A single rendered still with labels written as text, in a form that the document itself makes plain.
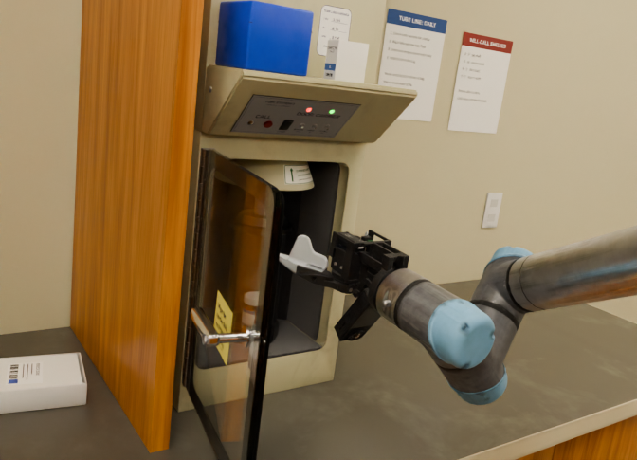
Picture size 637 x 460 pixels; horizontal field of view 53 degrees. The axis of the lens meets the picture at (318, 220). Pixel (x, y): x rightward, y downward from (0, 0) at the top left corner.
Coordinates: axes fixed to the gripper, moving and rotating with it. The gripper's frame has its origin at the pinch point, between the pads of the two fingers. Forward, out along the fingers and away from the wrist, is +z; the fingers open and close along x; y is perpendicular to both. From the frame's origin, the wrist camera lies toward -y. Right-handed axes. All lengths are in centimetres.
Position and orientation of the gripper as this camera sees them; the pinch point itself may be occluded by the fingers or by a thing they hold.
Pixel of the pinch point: (314, 254)
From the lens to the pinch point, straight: 104.1
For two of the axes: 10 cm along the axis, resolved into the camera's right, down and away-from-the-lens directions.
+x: -8.3, 0.3, -5.6
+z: -5.4, -3.1, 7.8
